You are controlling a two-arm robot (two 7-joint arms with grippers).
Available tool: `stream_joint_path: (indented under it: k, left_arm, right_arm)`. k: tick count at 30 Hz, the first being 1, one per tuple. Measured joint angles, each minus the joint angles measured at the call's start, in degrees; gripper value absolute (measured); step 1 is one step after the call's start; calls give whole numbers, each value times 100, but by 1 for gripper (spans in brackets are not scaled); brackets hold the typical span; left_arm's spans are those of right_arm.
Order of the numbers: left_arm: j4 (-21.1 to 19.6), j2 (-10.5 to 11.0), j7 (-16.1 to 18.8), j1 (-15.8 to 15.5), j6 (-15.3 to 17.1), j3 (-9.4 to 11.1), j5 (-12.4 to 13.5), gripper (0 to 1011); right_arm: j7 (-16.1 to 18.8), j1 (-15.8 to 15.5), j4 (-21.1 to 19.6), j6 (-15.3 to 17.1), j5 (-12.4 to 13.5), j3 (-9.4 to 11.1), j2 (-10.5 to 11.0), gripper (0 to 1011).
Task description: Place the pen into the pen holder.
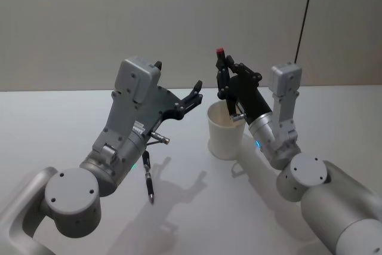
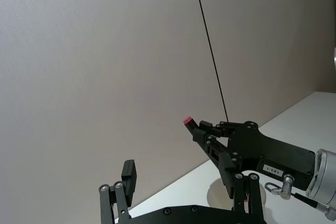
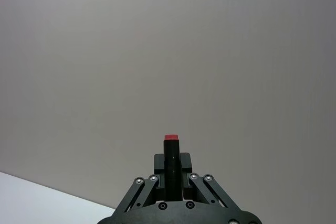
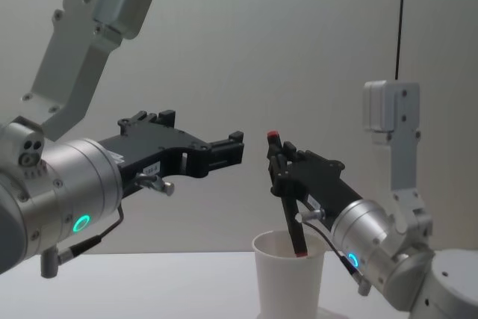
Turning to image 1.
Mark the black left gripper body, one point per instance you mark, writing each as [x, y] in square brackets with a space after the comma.
[162, 102]

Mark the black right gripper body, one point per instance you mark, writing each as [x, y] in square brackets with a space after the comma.
[252, 99]

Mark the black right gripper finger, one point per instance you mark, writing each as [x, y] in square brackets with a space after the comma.
[222, 83]
[246, 71]

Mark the black pen with red cap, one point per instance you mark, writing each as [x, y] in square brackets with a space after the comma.
[220, 56]

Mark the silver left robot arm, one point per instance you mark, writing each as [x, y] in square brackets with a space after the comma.
[71, 198]

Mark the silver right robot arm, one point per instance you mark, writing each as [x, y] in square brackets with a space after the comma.
[328, 207]

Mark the white paper cup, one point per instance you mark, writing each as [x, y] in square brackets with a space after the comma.
[224, 138]

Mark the black pen with silver tip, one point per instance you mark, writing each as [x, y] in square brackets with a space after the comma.
[148, 177]

